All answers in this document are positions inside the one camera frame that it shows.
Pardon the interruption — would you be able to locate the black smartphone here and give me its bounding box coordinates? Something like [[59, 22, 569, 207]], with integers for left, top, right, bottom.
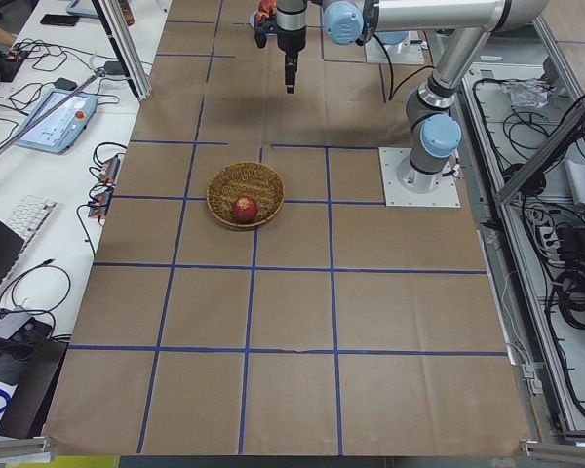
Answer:
[[40, 14, 79, 27]]

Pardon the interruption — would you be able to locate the teach pendant tablet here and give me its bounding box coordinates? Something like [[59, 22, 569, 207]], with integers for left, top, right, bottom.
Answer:
[[16, 93, 98, 154]]

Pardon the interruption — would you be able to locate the black box on desk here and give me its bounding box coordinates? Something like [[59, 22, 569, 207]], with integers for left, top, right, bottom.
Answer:
[[0, 341, 68, 439]]

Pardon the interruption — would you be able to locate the red yellow apple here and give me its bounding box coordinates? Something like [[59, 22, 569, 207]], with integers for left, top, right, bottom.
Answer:
[[254, 0, 277, 21]]

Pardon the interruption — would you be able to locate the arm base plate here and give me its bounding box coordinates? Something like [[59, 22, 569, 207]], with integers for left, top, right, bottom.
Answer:
[[364, 30, 428, 65], [378, 147, 461, 209]]

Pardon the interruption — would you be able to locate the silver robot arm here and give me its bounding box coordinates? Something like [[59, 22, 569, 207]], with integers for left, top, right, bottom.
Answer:
[[377, 31, 420, 56], [319, 0, 547, 194]]

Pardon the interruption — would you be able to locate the dark red basket apple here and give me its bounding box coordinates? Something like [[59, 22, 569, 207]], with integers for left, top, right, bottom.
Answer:
[[232, 196, 258, 224]]

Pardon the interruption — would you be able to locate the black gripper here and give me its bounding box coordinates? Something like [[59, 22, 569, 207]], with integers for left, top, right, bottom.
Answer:
[[277, 21, 306, 93]]

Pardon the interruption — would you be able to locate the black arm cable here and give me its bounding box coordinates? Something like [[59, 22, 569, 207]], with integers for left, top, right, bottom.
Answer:
[[373, 29, 438, 101]]

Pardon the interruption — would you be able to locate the woven wicker basket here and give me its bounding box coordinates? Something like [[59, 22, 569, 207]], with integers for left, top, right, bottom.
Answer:
[[206, 162, 285, 230]]

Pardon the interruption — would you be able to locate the aluminium frame post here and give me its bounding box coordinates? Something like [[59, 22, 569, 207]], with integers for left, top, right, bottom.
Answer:
[[92, 0, 152, 101]]

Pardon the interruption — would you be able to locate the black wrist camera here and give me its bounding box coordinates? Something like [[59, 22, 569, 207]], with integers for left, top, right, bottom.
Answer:
[[250, 12, 277, 49]]

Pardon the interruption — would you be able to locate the white keyboard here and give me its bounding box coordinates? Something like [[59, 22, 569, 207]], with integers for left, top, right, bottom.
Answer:
[[6, 195, 58, 246]]

